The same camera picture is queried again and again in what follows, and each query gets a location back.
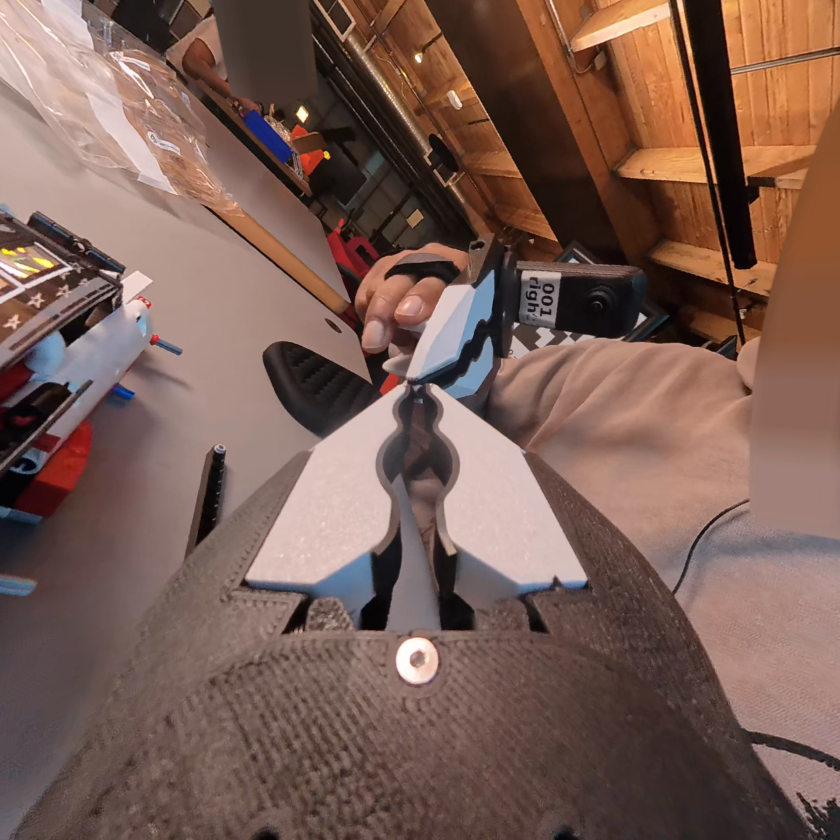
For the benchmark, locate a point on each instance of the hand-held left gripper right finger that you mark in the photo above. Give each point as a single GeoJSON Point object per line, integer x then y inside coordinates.
{"type": "Point", "coordinates": [512, 518]}

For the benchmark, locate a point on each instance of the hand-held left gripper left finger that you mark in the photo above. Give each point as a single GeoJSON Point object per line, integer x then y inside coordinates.
{"type": "Point", "coordinates": [321, 518]}

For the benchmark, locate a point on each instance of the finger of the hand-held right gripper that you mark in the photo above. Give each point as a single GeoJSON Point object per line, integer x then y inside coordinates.
{"type": "Point", "coordinates": [446, 328]}
{"type": "Point", "coordinates": [482, 374]}

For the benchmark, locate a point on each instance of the long black lego beam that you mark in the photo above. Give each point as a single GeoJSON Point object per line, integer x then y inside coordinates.
{"type": "Point", "coordinates": [208, 505]}

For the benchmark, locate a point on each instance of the lego race car model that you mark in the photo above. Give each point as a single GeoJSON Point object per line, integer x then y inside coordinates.
{"type": "Point", "coordinates": [98, 341]}

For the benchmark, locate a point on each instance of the framed black white marker sign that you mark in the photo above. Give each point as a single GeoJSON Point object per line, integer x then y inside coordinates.
{"type": "Point", "coordinates": [558, 339]}

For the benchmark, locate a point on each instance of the red plastic object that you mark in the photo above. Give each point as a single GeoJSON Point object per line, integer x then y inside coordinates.
{"type": "Point", "coordinates": [351, 256]}

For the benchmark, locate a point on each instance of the black textured chair armrest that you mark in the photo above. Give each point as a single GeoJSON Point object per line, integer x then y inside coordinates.
{"type": "Point", "coordinates": [315, 387]}

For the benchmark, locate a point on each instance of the black metal bar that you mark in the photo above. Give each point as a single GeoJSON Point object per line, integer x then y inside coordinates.
{"type": "Point", "coordinates": [718, 131]}

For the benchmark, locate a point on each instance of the blue plastic bin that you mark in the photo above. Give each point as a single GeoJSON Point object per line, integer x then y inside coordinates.
{"type": "Point", "coordinates": [269, 134]}

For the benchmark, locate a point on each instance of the white vent grille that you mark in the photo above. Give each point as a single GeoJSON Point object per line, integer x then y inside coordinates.
{"type": "Point", "coordinates": [334, 16]}

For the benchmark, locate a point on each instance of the pile of clear plastic bags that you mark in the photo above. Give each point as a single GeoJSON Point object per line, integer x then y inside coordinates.
{"type": "Point", "coordinates": [98, 98]}

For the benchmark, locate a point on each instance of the silver ceiling duct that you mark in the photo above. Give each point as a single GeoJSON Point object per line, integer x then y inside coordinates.
{"type": "Point", "coordinates": [394, 98]}

